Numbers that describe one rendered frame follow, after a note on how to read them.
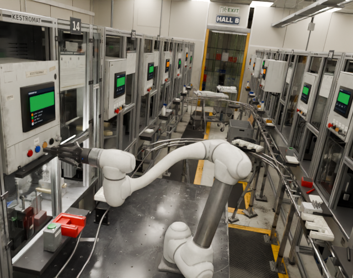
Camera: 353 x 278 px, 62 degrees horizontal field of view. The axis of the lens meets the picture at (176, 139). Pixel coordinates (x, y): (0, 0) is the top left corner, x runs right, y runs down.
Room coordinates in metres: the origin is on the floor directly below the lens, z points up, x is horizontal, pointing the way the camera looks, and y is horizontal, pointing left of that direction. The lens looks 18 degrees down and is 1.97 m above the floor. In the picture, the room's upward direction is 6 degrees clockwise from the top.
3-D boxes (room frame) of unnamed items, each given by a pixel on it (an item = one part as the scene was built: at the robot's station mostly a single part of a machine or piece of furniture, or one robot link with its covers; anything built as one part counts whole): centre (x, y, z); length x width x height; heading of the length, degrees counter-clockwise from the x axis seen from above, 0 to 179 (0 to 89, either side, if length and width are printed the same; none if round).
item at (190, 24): (10.18, 1.29, 1.65); 3.78 x 0.08 x 3.30; 83
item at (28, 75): (1.34, 0.78, 1.60); 0.42 x 0.29 x 0.46; 173
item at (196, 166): (6.32, -0.42, 0.01); 5.85 x 0.59 x 0.01; 173
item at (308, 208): (1.95, -1.05, 0.92); 0.13 x 0.10 x 0.09; 83
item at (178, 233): (1.49, -0.07, 0.85); 0.18 x 0.16 x 0.22; 29
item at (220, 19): (9.82, -1.20, 2.82); 0.75 x 0.04 x 0.25; 83
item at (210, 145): (1.53, -0.23, 1.44); 0.18 x 0.14 x 0.13; 119
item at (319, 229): (1.83, -1.04, 0.84); 0.37 x 0.14 x 0.10; 173
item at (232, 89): (8.44, -1.30, 0.48); 0.84 x 0.58 x 0.97; 1
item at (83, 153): (1.29, 0.44, 1.42); 0.09 x 0.07 x 0.08; 83
